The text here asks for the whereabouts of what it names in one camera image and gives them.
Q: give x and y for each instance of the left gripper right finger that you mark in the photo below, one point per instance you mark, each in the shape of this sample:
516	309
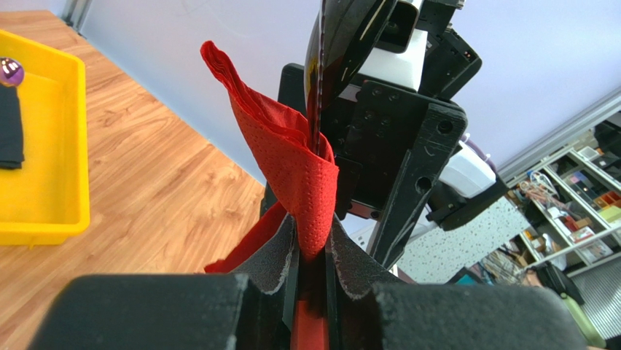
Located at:
353	317

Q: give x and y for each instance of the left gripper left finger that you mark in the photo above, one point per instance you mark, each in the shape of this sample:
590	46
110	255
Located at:
268	305

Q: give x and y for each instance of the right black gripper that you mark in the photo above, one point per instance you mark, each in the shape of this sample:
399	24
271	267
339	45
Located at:
390	144

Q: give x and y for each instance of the red paper napkin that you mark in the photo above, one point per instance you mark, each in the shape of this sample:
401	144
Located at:
305	185

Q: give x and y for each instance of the black knife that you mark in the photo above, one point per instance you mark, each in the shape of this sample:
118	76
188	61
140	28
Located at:
313	79

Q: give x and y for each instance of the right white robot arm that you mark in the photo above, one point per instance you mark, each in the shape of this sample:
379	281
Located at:
467	185

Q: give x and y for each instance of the black napkin roll purple spoon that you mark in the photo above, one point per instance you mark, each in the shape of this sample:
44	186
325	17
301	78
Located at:
12	139

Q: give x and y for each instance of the speckled grey partition panel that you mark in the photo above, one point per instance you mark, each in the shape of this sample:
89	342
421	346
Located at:
438	255

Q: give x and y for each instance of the metal storage shelf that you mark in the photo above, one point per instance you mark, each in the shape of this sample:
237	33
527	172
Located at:
571	202

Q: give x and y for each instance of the yellow plastic bin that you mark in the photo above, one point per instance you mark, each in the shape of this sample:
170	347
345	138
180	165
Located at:
47	200

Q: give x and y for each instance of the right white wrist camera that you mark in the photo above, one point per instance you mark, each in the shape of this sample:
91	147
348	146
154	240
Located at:
420	50

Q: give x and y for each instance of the aluminium frame post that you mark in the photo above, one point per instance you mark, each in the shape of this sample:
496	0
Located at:
74	14

